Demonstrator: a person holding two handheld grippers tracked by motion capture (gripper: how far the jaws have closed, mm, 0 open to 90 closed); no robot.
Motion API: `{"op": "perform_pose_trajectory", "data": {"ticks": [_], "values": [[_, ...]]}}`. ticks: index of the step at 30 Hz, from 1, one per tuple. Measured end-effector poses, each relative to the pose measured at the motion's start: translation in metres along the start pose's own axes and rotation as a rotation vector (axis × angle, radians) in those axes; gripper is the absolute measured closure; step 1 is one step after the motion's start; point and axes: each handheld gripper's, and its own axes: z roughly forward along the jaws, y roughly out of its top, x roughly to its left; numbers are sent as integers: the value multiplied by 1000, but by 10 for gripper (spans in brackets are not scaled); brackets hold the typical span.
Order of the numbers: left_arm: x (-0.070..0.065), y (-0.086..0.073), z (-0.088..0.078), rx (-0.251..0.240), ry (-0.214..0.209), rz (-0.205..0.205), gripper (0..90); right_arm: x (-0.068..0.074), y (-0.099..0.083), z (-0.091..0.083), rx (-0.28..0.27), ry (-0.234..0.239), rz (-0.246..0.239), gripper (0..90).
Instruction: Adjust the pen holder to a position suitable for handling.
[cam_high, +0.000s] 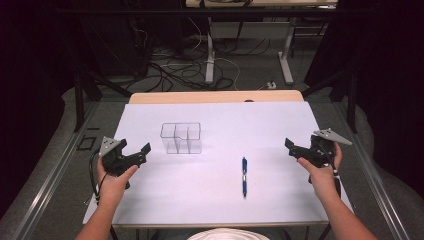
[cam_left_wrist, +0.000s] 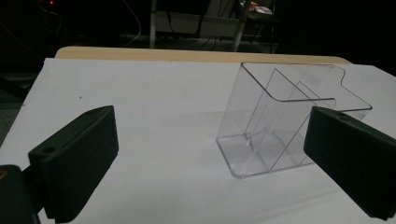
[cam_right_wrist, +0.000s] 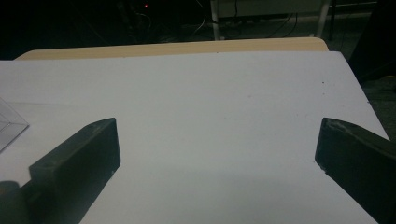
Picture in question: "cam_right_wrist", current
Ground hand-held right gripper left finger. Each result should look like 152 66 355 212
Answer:
19 117 121 224

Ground white cable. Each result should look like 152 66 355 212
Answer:
190 14 207 37

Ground white metal table frame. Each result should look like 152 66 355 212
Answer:
210 0 332 41

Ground clear plastic box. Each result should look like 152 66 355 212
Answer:
0 97 31 153

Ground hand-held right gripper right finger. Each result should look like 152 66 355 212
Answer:
314 117 396 224

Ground black cable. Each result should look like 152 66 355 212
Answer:
264 12 299 39

